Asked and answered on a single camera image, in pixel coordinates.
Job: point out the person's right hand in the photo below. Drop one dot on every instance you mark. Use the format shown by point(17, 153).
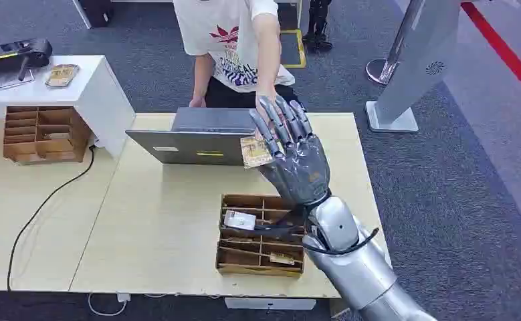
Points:
point(197, 102)

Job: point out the black case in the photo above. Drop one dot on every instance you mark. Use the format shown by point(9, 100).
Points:
point(96, 11)

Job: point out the white cabinet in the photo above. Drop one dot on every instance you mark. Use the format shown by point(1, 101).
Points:
point(96, 97)

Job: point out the yellow bordered black mat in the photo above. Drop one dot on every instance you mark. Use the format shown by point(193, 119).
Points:
point(302, 48)

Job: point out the person's left hand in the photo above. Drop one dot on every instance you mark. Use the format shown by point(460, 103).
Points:
point(264, 98)

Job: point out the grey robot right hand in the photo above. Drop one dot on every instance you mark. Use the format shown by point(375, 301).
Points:
point(302, 168)

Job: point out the wooden card box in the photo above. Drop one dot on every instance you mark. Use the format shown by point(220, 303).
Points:
point(242, 254)

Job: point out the person's hand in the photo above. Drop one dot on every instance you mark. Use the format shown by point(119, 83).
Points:
point(264, 98)
point(197, 102)

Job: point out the wooden organizer box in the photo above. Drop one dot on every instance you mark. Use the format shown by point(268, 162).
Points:
point(47, 133)

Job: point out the white flat bar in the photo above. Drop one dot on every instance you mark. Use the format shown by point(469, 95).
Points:
point(269, 304)

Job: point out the person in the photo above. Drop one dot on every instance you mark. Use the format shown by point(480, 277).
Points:
point(224, 40)

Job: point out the black robot legs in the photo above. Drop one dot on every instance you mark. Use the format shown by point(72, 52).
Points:
point(318, 26)

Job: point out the gold printed card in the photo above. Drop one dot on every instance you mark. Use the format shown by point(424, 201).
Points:
point(255, 153)

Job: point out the white plug adapter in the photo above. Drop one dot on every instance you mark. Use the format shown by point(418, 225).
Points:
point(123, 297)

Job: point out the black device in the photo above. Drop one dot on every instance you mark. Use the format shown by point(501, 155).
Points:
point(16, 53)

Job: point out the grey kiosk stand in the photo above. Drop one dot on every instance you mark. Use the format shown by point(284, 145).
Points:
point(419, 57)

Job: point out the grey laptop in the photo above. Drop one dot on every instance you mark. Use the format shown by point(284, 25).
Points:
point(198, 141)

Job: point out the card in wooden box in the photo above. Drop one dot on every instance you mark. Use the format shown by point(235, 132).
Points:
point(282, 259)

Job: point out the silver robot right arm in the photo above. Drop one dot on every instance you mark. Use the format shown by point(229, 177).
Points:
point(362, 274)

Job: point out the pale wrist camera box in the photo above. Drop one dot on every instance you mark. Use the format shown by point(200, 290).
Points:
point(239, 220)

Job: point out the chrome stanchion post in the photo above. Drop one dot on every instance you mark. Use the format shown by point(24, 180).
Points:
point(386, 66)

